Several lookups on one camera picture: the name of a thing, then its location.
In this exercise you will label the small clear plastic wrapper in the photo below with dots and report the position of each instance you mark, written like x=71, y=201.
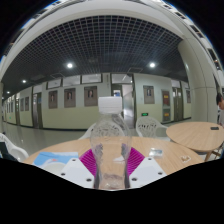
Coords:
x=155, y=152
x=185, y=159

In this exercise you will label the round wooden side table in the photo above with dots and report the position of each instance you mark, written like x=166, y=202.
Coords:
x=196, y=135

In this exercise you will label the clear plastic water bottle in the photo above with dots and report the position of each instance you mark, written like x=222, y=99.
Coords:
x=110, y=146

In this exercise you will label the person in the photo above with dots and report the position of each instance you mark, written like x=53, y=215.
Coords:
x=220, y=110

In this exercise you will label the black phone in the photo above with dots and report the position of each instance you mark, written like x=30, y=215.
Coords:
x=214, y=128

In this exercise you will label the round ceiling lights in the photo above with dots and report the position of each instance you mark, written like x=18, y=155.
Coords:
x=69, y=65

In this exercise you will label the framed wall pictures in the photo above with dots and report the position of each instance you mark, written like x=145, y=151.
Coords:
x=90, y=96

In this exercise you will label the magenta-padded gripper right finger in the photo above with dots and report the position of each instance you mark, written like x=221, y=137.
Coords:
x=146, y=171

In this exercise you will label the green exit sign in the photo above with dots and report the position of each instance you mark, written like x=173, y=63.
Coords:
x=144, y=114

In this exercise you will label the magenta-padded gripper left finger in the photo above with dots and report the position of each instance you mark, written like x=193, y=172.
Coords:
x=78, y=171

